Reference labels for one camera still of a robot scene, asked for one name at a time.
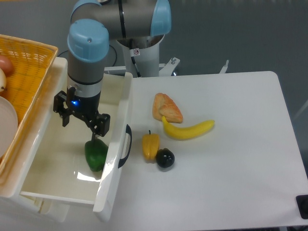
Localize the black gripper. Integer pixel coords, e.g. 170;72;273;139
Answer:
53;88;111;143

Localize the white open upper drawer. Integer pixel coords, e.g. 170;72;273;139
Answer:
22;73;133;222

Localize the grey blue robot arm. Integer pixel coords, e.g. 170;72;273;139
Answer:
53;0;171;137

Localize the white onion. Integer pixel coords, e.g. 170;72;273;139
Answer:
0;69;7;92

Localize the croissant bread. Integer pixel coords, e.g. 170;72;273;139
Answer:
152;93;183;124

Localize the white plate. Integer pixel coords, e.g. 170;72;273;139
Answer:
0;97;18;157

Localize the yellow bell pepper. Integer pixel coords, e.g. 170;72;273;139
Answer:
142;130;160;161

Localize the black power cable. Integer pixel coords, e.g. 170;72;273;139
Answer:
58;44;118;67

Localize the black drawer handle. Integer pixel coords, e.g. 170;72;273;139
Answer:
118;124;132;168

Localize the black object at table edge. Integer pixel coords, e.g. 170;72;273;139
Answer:
296;195;308;219

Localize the white metal base frame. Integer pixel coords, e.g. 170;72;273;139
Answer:
104;57;229;76

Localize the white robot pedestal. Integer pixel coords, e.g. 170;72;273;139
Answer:
117;35;165;77

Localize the yellow woven basket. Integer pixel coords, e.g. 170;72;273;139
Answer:
0;35;58;173

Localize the dark black bell pepper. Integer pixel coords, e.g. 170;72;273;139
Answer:
156;148;175;168

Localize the white drawer cabinet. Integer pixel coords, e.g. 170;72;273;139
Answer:
0;58;69;222

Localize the red onion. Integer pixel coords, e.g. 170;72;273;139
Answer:
0;55;14;75

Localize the green bell pepper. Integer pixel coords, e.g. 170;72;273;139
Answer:
85;139;108;172

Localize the yellow banana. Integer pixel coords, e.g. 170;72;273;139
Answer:
162;116;215;140

